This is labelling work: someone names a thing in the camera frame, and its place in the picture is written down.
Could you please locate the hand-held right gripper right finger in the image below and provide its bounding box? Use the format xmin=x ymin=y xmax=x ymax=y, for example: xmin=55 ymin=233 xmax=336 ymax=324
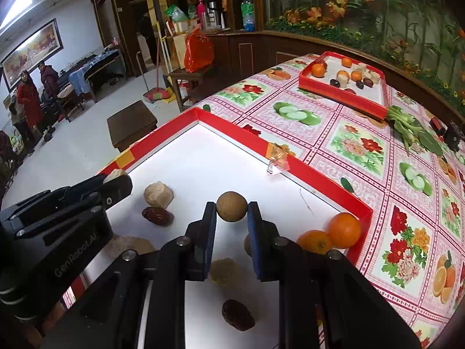
xmin=247 ymin=201 xmax=424 ymax=349

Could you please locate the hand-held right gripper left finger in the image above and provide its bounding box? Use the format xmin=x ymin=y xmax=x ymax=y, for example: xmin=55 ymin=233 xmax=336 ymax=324
xmin=42 ymin=201 xmax=218 ymax=349

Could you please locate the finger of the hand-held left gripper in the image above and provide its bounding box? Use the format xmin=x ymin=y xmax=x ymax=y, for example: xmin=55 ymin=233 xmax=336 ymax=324
xmin=60 ymin=175 xmax=108 ymax=199
xmin=92 ymin=174 xmax=134 ymax=213

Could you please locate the red tray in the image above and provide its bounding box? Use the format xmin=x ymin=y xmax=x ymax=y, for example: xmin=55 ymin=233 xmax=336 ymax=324
xmin=298 ymin=51 xmax=389 ymax=121
xmin=62 ymin=107 xmax=374 ymax=349

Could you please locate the brown wooden stool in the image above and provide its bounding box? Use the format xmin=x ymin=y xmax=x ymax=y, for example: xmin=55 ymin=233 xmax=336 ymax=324
xmin=106 ymin=101 xmax=158 ymax=152

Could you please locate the wooden chair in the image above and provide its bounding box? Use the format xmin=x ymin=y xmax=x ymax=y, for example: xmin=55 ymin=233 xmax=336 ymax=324
xmin=54 ymin=83 xmax=85 ymax=122

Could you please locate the clear tape scrap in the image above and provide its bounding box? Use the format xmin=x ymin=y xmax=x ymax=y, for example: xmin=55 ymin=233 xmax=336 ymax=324
xmin=266 ymin=142 xmax=291 ymax=176

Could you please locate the broom with colourful head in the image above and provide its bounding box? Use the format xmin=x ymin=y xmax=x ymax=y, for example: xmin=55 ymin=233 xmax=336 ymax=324
xmin=135 ymin=51 xmax=176 ymax=103

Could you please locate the table with blue cloth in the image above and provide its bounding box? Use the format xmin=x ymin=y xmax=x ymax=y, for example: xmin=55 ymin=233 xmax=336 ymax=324
xmin=67 ymin=49 xmax=126 ymax=99

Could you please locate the small dark wooden table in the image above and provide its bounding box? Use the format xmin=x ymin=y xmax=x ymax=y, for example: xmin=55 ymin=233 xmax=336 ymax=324
xmin=163 ymin=63 xmax=222 ymax=113

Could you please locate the red plastic bag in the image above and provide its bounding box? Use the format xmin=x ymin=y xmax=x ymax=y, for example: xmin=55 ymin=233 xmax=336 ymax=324
xmin=185 ymin=29 xmax=216 ymax=73

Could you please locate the green plastic bag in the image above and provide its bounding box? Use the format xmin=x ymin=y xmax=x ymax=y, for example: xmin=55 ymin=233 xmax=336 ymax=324
xmin=165 ymin=4 xmax=189 ymax=22

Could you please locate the ceiling light panel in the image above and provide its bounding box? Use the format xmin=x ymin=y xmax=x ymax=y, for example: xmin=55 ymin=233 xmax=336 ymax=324
xmin=0 ymin=0 xmax=33 ymax=30

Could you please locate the leafy green vegetable bunch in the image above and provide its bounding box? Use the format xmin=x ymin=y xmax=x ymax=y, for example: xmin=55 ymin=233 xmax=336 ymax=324
xmin=385 ymin=105 xmax=425 ymax=157

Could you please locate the dark wooden sideboard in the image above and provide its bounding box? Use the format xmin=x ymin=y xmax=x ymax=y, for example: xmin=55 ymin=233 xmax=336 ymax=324
xmin=203 ymin=29 xmax=465 ymax=128

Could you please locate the large green leaf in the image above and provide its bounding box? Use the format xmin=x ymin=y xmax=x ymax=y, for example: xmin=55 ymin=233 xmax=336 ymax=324
xmin=418 ymin=129 xmax=444 ymax=157

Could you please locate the black thermos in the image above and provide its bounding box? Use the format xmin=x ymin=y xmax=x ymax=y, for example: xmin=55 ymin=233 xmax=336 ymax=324
xmin=204 ymin=0 xmax=223 ymax=30

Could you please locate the green plastic bottle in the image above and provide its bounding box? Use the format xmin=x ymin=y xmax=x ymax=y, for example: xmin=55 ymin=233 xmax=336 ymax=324
xmin=240 ymin=0 xmax=257 ymax=32

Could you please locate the black round device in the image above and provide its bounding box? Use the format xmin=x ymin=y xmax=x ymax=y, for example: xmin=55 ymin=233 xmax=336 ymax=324
xmin=444 ymin=122 xmax=464 ymax=151

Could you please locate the artificial plant display window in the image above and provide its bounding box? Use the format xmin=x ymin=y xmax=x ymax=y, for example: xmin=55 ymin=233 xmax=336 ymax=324
xmin=263 ymin=0 xmax=465 ymax=110

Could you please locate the framed wall painting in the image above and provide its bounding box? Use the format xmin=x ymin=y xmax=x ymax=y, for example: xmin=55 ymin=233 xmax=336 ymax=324
xmin=0 ymin=18 xmax=64 ymax=82

